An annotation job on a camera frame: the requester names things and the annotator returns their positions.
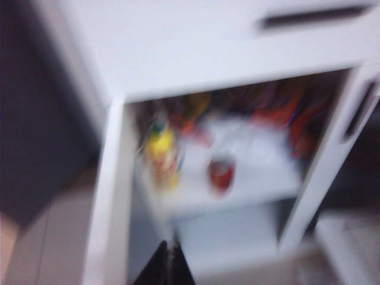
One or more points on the yellow detergent bottle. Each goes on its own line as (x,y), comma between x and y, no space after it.
(161,145)

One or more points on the crumpled white plastic bag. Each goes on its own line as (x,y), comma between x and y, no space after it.
(243,139)

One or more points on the white glass-panel cabinet door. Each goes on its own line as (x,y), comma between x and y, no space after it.
(118,207)
(320,163)

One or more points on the red herbal tea can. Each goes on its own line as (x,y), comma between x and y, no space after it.
(221,178)

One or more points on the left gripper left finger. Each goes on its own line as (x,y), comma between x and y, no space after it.
(157,267)

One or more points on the glass panel white frame table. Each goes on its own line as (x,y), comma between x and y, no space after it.
(350,252)

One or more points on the white cabinet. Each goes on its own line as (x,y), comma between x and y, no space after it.
(261,181)

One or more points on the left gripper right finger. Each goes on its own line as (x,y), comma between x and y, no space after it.
(181,270)

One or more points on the grey door panel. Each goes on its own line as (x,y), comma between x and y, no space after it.
(35,104)

